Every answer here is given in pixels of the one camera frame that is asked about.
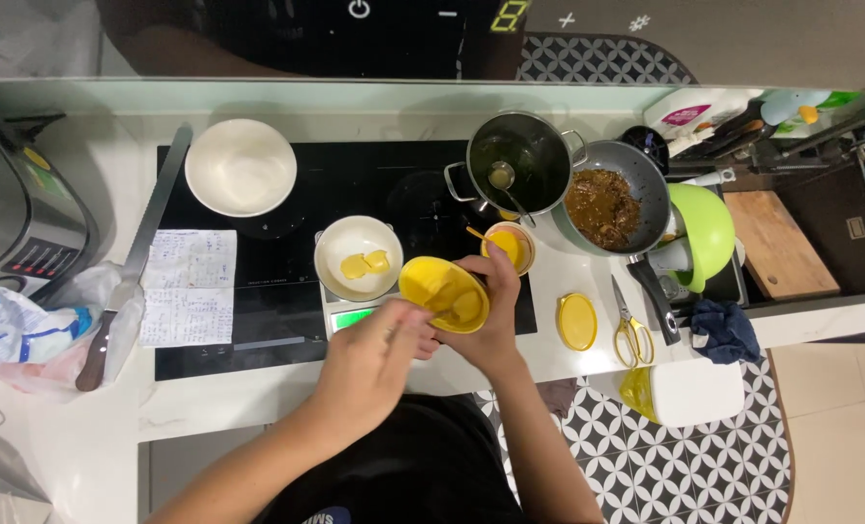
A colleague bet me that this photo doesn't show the person's left hand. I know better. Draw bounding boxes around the person's left hand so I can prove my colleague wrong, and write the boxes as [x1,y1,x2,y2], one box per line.
[315,297,442,439]

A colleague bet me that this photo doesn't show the person's right hand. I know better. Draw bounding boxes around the person's right hand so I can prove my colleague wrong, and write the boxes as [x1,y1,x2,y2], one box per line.
[432,240,524,374]

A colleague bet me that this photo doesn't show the yellow plastic container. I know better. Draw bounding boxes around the yellow plastic container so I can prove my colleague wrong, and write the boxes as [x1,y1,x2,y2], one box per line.
[398,255,491,335]

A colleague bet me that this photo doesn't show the butter in yellow container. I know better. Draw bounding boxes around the butter in yellow container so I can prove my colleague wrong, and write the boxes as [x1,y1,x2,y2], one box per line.
[425,282,484,325]

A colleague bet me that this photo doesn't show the kitchen scale with green display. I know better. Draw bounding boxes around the kitchen scale with green display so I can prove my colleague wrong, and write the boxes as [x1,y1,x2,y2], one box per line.
[319,282,406,340]

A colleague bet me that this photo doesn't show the small cup of yellow liquid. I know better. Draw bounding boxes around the small cup of yellow liquid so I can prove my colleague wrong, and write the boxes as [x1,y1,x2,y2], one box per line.
[480,221,536,278]

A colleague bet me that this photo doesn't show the yellow container lid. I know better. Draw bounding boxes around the yellow container lid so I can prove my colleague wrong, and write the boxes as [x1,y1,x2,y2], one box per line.
[556,292,599,352]

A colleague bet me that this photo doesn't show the yellow butter pieces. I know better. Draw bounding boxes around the yellow butter pieces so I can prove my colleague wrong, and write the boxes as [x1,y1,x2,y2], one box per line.
[339,249,392,281]

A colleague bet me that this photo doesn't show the brown hanging cloth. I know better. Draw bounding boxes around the brown hanging cloth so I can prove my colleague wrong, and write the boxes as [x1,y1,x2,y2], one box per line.
[536,377,579,421]

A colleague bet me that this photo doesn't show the person's black shirt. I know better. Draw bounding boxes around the person's black shirt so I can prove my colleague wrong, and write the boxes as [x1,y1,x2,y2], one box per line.
[254,393,528,524]

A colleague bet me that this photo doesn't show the white bowl with butter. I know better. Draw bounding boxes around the white bowl with butter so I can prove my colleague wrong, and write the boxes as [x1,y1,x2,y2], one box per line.
[313,214,405,304]

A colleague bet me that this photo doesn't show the metal ladle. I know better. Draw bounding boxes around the metal ladle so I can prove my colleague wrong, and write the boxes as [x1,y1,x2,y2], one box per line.
[487,160,537,229]

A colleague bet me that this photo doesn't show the brown cooked food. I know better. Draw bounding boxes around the brown cooked food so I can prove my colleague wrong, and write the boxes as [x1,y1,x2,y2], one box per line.
[564,169,643,252]

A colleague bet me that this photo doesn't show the yellow plastic bag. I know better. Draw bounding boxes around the yellow plastic bag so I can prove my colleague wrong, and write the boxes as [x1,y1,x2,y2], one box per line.
[618,367,661,425]

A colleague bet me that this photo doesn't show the stainless steel pot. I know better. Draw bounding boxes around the stainless steel pot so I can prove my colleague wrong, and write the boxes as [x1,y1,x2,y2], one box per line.
[444,111,588,220]

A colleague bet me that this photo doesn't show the handwritten paper note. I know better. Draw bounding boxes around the handwritten paper note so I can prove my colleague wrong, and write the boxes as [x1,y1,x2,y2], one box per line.
[138,229,238,349]

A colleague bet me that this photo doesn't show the black induction cooker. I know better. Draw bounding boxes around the black induction cooker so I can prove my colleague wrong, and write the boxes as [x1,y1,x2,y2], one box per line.
[154,140,540,382]

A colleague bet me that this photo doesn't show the grey frying pan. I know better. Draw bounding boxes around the grey frying pan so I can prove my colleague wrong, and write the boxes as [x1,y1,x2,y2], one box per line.
[551,140,683,347]

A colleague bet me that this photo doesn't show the green plastic bowl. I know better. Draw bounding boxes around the green plastic bowl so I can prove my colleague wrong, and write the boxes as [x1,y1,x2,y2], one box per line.
[664,182,737,294]

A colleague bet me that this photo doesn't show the dark blue cloth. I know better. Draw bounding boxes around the dark blue cloth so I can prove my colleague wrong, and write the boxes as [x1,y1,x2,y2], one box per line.
[689,298,763,365]

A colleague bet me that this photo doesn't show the large empty white bowl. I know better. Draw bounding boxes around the large empty white bowl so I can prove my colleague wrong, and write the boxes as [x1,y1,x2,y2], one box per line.
[184,118,299,218]

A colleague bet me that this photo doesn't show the black and white patterned mat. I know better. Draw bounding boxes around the black and white patterned mat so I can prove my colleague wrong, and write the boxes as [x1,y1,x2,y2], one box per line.
[475,349,795,524]

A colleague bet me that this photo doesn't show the long bread knife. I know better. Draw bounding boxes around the long bread knife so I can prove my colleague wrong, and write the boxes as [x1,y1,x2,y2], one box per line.
[75,123,194,393]

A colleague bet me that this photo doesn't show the group of bottles by sink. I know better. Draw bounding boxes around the group of bottles by sink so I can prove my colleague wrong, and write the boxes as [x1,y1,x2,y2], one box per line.
[642,87,865,160]

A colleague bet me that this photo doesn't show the wooden cutting board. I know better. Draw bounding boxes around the wooden cutting board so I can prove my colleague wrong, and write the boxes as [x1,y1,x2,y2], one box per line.
[722,190,842,301]

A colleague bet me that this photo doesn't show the plastic bag with packet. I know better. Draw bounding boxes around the plastic bag with packet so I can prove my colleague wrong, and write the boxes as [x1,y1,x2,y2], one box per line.
[0,261,147,403]

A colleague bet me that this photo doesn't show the black kitchen sink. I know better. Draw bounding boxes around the black kitchen sink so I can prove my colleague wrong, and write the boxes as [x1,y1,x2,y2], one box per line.
[720,142,865,315]

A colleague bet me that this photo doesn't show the silver kitchen appliance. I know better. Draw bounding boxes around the silver kitchen appliance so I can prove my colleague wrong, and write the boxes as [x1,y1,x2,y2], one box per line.
[0,100,100,308]

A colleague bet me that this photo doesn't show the yellow-handled scissors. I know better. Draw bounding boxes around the yellow-handled scissors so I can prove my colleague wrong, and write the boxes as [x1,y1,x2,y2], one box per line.
[610,274,655,370]

